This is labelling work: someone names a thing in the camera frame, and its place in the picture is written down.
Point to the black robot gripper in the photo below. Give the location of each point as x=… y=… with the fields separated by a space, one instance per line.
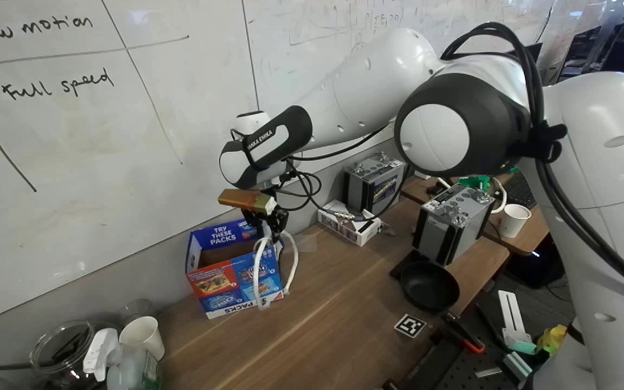
x=257 y=206

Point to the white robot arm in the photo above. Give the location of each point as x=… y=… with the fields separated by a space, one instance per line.
x=460 y=114

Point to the blue cardboard snack box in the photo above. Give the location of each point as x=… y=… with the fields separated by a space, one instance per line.
x=220 y=269

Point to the small white product box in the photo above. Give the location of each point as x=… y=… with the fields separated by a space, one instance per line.
x=355 y=228

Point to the grey Dominator battery box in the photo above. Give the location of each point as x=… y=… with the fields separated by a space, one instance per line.
x=371 y=183

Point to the grey box with foil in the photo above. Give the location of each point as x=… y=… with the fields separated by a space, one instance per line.
x=452 y=224

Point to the black frying pan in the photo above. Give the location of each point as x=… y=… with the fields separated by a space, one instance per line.
x=426 y=284

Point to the white paper cup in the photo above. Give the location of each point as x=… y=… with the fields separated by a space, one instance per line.
x=143 y=333

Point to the black white fiducial marker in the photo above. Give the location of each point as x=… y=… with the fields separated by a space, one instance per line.
x=410 y=326

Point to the green spray bottle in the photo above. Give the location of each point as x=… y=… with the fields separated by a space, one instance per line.
x=120 y=367

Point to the white mug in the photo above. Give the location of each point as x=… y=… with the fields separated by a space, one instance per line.
x=514 y=219

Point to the glass jar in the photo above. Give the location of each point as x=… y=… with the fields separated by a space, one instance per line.
x=56 y=355

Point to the black clamp orange handle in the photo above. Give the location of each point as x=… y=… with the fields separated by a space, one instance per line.
x=461 y=334

